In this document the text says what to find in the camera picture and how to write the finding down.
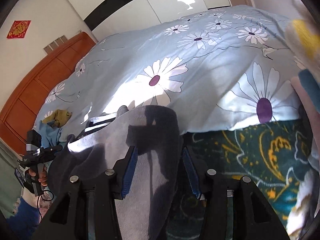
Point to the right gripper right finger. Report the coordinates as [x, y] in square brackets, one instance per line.
[253, 216]

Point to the teal floral plush blanket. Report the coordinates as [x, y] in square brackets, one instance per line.
[275, 155]

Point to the red fu wall decoration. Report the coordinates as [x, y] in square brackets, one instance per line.
[18, 29]

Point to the dark grey fleece jacket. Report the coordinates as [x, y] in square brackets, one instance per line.
[149, 180]

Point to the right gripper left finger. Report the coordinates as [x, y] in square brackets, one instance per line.
[86, 209]

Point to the orange wooden headboard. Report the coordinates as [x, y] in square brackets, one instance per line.
[19, 112]

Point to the person's left hand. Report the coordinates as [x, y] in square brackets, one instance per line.
[43, 176]

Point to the white black sliding wardrobe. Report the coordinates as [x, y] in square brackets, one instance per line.
[108, 17]

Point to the mustard yellow knit garment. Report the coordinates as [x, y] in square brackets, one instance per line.
[58, 118]

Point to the light blue daisy duvet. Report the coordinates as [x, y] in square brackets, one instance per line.
[223, 69]

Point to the blue knit sweater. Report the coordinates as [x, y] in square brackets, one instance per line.
[49, 136]

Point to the folded towel stack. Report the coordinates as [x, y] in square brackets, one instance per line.
[302, 37]

